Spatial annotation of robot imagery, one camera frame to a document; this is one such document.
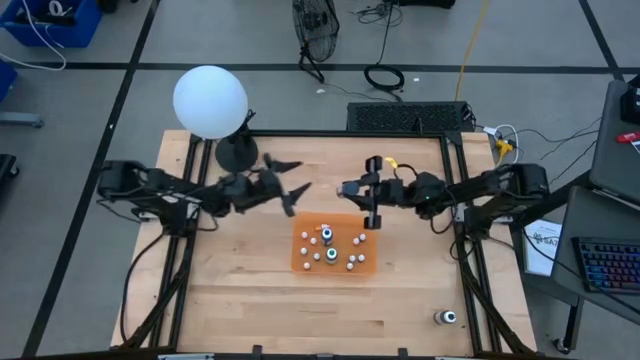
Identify white globe lamp black stand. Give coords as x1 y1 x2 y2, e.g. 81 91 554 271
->
172 64 260 175

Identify translucent orange plastic bin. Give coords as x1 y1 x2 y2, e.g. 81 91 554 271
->
290 211 379 277

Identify dark desk with keyboard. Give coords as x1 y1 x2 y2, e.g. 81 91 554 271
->
552 185 640 354

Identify grey metal floor foot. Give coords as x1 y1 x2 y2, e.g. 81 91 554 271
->
0 112 45 129

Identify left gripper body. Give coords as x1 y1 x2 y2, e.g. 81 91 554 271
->
222 152 297 218

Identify black backlit keyboard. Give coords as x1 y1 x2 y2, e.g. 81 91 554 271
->
571 236 640 295

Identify white paper sheet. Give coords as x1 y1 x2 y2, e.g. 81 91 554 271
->
523 218 564 278

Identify large blue plastic bin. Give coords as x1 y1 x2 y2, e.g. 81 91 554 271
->
0 0 104 50

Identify tangled black cables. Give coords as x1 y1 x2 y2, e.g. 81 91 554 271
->
355 0 404 27

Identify black aluminium table frame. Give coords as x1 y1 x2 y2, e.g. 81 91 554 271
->
112 129 539 360

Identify white looped cable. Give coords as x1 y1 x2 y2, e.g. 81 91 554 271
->
482 123 521 170

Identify yellow hanging cable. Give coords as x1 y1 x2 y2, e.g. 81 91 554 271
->
453 0 494 103

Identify coiled black cable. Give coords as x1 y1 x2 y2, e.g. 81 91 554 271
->
363 0 406 94

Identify long white floor cable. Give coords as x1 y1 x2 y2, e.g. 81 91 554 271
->
0 0 68 72

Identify black floor fan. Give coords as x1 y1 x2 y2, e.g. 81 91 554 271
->
292 0 341 85

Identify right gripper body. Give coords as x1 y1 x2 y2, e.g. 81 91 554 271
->
364 155 408 231

